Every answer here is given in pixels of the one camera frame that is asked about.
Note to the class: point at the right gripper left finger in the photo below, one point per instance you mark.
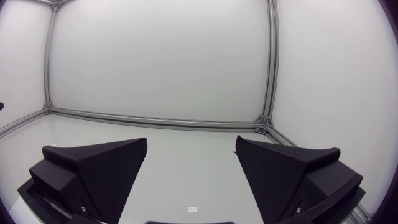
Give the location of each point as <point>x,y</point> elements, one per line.
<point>102,174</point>

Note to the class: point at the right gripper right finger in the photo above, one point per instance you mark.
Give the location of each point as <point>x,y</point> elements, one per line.
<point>280,177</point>

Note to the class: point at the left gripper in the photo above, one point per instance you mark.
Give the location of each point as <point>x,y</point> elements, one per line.
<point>1,106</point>

